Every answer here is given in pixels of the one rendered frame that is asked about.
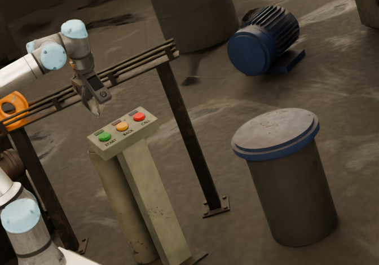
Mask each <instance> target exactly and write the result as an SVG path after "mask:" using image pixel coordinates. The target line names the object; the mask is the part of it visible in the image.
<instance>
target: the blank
mask: <svg viewBox="0 0 379 265"><path fill-rule="evenodd" d="M4 102H10V103H12V104H13V105H14V106H15V108H16V112H15V113H17V112H20V111H22V110H24V109H27V108H29V107H28V102H27V100H26V99H25V97H24V96H23V95H22V94H21V93H19V92H17V91H14V92H13V93H11V94H9V95H7V96H5V97H4V98H2V99H1V100H0V120H2V119H4V118H6V117H9V116H11V115H12V114H6V113H5V112H4V111H3V110H2V108H1V105H2V103H4ZM15 113H14V114H15ZM27 113H28V111H27V112H25V113H23V114H21V115H18V116H16V117H14V118H12V119H10V120H7V121H5V122H3V124H5V123H7V122H10V121H12V120H14V119H16V118H18V117H21V116H23V115H25V114H27ZM25 119H26V118H23V119H22V120H19V121H17V122H14V123H12V124H10V125H8V126H6V127H15V126H18V125H20V124H21V123H23V122H24V120H25Z"/></svg>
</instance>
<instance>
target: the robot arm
mask: <svg viewBox="0 0 379 265"><path fill-rule="evenodd" d="M26 47H27V52H28V54H27V55H25V56H23V57H22V58H20V59H19V60H17V61H15V62H13V63H11V64H10V65H8V66H6V67H4V68H2V69H1V70H0V100H1V99H2V98H4V97H5V96H7V95H9V94H11V93H13V92H14V91H16V90H18V89H20V88H21V87H23V86H25V85H27V84H28V83H30V82H32V81H34V80H36V79H37V78H39V77H40V76H42V75H44V74H46V73H48V72H49V71H51V70H58V69H60V68H62V67H63V66H64V64H65V63H66V60H67V55H68V56H69V58H70V62H69V63H70V64H71V65H72V67H73V71H74V72H75V74H76V75H75V74H74V77H73V78H71V79H70V80H71V83H72V86H73V90H74V92H76V93H77V94H78V95H79V96H81V97H82V98H81V101H82V104H83V105H84V106H85V107H86V108H87V109H88V110H89V111H90V113H91V114H93V115H94V116H95V117H97V118H98V117H100V116H101V114H102V111H103V108H104V103H105V102H107V101H109V100H111V98H112V95H111V93H110V92H109V91H108V89H107V88H106V87H105V85H104V84H103V82H102V81H101V80H100V78H99V77H98V75H97V74H96V73H95V71H94V70H93V69H94V67H95V65H94V58H93V55H92V50H91V47H90V42H89V38H88V33H87V31H86V28H85V25H84V23H83V22H82V21H80V20H69V21H67V22H66V23H64V24H63V25H62V26H61V32H59V33H56V34H53V35H50V36H47V37H44V38H40V39H35V40H34V41H32V42H29V43H27V45H26ZM95 104H96V105H97V108H98V109H96V107H95ZM97 110H98V111H97ZM0 216H1V221H2V225H3V227H4V229H5V230H6V232H7V235H8V237H9V239H10V241H11V243H12V246H13V248H14V251H15V253H16V255H17V258H18V265H66V263H67V260H66V258H65V256H64V254H63V253H62V252H61V250H60V249H59V248H58V247H57V246H56V245H55V244H54V243H53V241H52V239H51V237H50V235H49V232H48V230H47V228H46V225H45V223H44V221H43V218H42V215H41V212H40V210H39V207H38V202H37V200H36V198H35V197H34V196H33V194H32V193H30V192H29V191H27V190H26V189H25V188H24V187H23V186H22V185H21V183H19V182H13V181H12V180H11V179H10V178H9V177H8V176H7V174H6V173H5V172H4V171H3V170H2V169H1V168H0Z"/></svg>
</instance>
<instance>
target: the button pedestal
mask: <svg viewBox="0 0 379 265"><path fill-rule="evenodd" d="M135 110H137V111H138V113H139V112H141V113H144V119H143V120H141V121H136V120H134V115H132V116H129V115H128V114H129V113H131V112H133V111H135ZM135 110H133V111H131V112H129V113H128V114H126V115H124V116H122V117H121V118H119V119H117V120H121V121H122V122H126V123H127V125H128V127H127V129H126V130H123V131H120V130H117V127H116V126H117V125H114V126H113V125H111V124H112V123H114V122H115V121H117V120H115V121H113V122H112V123H110V124H109V125H107V126H105V127H103V128H101V129H103V130H104V132H107V133H110V136H111V137H110V138H109V139H108V140H106V141H101V140H100V139H99V135H97V136H95V135H94V133H96V132H98V131H99V130H98V131H96V132H94V133H93V134H91V135H89V136H87V141H88V144H89V147H90V148H91V149H92V150H93V151H95V152H96V153H97V154H98V155H99V156H100V157H101V158H103V159H104V160H105V161H106V160H108V159H110V158H112V157H113V156H115V155H117V158H118V160H119V162H120V165H121V167H122V169H123V172H124V174H125V177H126V179H127V181H128V184H129V186H130V188H131V191H132V193H133V195H134V197H135V200H136V203H137V204H138V207H139V210H140V212H141V214H142V216H143V219H144V221H145V223H146V226H147V228H148V230H149V233H150V235H151V237H152V240H153V242H154V245H155V247H156V249H157V252H158V254H159V256H160V259H159V260H158V261H156V262H154V263H153V264H152V265H194V264H196V263H197V262H199V261H200V260H202V259H203V258H204V257H206V256H207V255H208V253H207V252H205V251H203V250H201V249H199V248H197V247H195V246H194V245H192V244H190V243H188V242H186V240H185V238H184V235H183V232H182V230H181V228H180V225H179V223H178V220H177V218H176V216H175V213H174V210H173V208H172V205H171V203H170V200H169V198H168V196H167V193H166V191H165V188H164V185H163V183H162V181H161V178H160V176H159V173H158V171H157V169H156V166H155V163H154V161H153V158H152V156H151V153H150V151H149V149H148V146H147V143H146V141H145V139H144V138H145V137H147V136H149V135H151V134H152V133H154V132H155V131H157V130H159V129H160V127H159V124H158V119H157V118H156V117H155V116H153V115H152V114H150V113H149V112H148V111H146V110H145V109H144V108H142V107H138V108H137V109H135ZM101 129H100V130H101Z"/></svg>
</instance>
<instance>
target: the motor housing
mask: <svg viewBox="0 0 379 265"><path fill-rule="evenodd" d="M2 154H3V159H2V160H1V161H0V168H1V169H2V170H3V171H4V172H5V173H6V174H7V176H8V177H9V178H10V179H11V180H12V181H13V180H14V181H15V180H16V179H19V178H20V177H22V176H23V175H24V174H26V167H25V165H24V163H23V161H22V159H21V157H20V155H19V153H18V151H17V150H15V149H14V150H13V149H12V148H10V149H7V150H6V151H3V152H2ZM0 226H1V228H2V230H3V232H4V233H5V235H6V237H7V239H8V241H9V243H10V245H11V247H12V249H13V251H14V248H13V246H12V243H11V241H10V239H9V237H8V235H7V232H6V230H5V229H4V227H3V225H2V221H1V216H0ZM14 253H15V251H14ZM15 255H16V253H15ZM16 257H17V255H16ZM17 259H18V258H17Z"/></svg>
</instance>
